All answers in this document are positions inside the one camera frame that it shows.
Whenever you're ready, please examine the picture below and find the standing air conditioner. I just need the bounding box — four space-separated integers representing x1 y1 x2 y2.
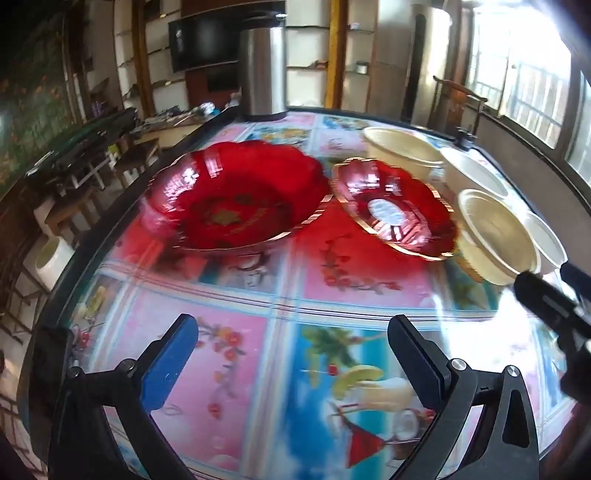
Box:
402 4 453 125

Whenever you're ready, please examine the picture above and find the small red gold-rimmed plate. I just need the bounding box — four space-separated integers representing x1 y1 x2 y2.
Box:
330 157 459 263

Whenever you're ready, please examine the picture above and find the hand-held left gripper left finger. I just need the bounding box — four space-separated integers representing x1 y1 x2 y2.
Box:
48 314 199 480

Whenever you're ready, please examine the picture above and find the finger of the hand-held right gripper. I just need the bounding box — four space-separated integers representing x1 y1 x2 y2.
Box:
514 271 591 340
560 263 591 305

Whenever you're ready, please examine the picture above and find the dark wooden armchair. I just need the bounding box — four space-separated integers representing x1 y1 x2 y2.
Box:
431 75 488 134

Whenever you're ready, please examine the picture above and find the fruit printed tablecloth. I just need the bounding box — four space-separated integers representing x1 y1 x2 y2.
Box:
65 113 578 480

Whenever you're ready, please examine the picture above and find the floral wall painting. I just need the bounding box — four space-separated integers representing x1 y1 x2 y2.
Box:
0 14 79 185

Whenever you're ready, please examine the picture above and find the black flat television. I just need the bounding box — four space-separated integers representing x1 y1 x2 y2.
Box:
167 14 241 73

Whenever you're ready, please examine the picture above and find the green mahjong table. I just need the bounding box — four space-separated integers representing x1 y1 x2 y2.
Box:
23 107 139 185

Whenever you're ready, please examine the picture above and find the white plastic bowl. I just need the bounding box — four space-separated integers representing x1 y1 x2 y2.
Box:
522 210 568 277
438 147 513 204

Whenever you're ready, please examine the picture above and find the large red glass plate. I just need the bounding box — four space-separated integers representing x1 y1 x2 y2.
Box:
141 142 332 254

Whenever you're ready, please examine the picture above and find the small black table device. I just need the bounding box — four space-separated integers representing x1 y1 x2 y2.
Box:
452 127 476 151

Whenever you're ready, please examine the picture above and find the wooden stool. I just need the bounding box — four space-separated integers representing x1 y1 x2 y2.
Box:
113 138 162 185
44 194 100 245

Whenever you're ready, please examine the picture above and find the cream ribbed disposable bowl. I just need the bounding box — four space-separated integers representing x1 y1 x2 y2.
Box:
362 127 446 183
455 188 542 287

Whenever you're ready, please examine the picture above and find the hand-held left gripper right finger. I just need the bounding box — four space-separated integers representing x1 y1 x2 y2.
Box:
387 315 541 480

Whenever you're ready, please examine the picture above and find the white plastic bucket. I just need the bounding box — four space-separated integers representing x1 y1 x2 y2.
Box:
34 236 77 291

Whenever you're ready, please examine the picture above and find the stainless steel thermos jug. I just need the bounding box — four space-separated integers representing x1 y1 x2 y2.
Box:
238 13 289 121

